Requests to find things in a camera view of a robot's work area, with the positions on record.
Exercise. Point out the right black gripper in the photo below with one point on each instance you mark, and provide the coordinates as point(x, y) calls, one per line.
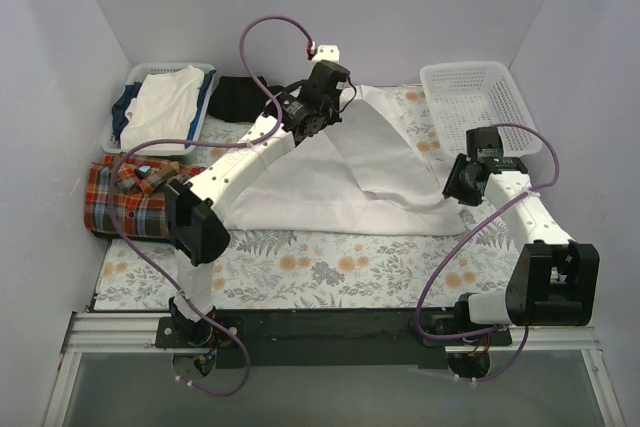
point(454, 179)

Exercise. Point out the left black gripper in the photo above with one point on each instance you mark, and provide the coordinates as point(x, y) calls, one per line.
point(335, 73)

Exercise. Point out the white long sleeve shirt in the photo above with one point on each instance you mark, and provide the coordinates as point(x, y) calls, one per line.
point(363, 175)

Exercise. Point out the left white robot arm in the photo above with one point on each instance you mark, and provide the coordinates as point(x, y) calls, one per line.
point(196, 209)

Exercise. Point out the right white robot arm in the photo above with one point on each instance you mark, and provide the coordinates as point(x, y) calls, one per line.
point(554, 280)

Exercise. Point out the black folded garment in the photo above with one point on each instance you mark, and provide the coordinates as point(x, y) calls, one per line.
point(236, 100)

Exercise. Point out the right white plastic basket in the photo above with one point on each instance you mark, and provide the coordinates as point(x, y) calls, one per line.
point(465, 95)

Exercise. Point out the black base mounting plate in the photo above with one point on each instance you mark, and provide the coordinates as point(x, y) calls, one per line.
point(321, 337)

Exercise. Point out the folded white shirt in basket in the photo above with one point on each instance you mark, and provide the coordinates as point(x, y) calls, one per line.
point(164, 107)

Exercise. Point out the floral patterned table mat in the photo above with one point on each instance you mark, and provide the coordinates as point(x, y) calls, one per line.
point(283, 269)

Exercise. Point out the red plaid shirt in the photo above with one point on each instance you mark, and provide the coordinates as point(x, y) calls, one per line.
point(132, 193)

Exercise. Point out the navy garment in basket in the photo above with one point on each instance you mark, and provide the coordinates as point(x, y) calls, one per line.
point(120, 107)

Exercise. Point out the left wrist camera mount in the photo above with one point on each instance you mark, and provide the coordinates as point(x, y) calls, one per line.
point(322, 52)

